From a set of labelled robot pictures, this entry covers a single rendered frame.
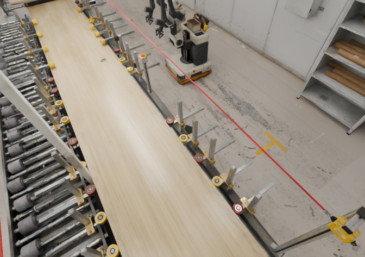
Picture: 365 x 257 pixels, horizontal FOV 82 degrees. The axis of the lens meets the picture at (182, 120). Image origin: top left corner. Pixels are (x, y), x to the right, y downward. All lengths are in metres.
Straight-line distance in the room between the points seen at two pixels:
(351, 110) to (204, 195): 2.83
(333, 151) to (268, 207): 1.26
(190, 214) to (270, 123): 2.16
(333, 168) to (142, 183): 2.46
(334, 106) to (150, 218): 3.13
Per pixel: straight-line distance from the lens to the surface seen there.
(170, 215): 1.69
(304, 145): 3.37
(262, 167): 2.96
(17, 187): 2.34
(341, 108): 3.92
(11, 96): 1.29
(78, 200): 1.96
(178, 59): 3.91
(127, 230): 1.72
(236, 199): 1.96
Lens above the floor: 2.53
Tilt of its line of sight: 51 degrees down
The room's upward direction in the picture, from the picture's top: 3 degrees counter-clockwise
